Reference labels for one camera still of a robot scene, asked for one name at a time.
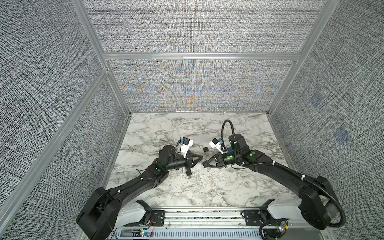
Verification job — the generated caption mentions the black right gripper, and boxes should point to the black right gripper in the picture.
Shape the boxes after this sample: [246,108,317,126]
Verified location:
[203,151,241,168]

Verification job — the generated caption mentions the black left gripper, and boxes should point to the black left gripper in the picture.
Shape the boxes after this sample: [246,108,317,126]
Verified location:
[166,153,204,173]

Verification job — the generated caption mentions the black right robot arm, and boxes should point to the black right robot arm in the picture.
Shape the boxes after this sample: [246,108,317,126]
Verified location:
[203,134,347,230]

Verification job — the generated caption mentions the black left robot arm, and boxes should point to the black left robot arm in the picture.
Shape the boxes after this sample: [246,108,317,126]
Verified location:
[76,145,204,240]

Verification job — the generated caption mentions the black padlock bottom left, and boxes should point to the black padlock bottom left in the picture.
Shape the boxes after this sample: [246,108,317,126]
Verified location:
[186,171,192,180]

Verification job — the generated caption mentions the green circuit board left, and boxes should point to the green circuit board left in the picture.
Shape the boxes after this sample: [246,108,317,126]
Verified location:
[139,229,153,238]

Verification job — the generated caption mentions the green circuit board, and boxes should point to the green circuit board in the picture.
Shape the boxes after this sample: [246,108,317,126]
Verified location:
[139,229,153,238]
[273,220,289,236]

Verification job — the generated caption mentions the green circuit board right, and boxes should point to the green circuit board right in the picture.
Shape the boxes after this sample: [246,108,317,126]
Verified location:
[273,220,289,236]

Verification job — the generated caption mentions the black right corrugated cable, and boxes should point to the black right corrugated cable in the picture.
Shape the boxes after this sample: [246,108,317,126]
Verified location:
[221,119,346,228]

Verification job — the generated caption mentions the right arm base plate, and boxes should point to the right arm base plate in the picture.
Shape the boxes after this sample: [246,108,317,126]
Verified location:
[241,210,271,226]

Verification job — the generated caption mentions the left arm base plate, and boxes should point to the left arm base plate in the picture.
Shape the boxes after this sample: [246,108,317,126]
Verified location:
[124,210,166,228]

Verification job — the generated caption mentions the aluminium front rail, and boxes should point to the aluminium front rail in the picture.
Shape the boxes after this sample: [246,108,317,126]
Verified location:
[78,207,332,240]

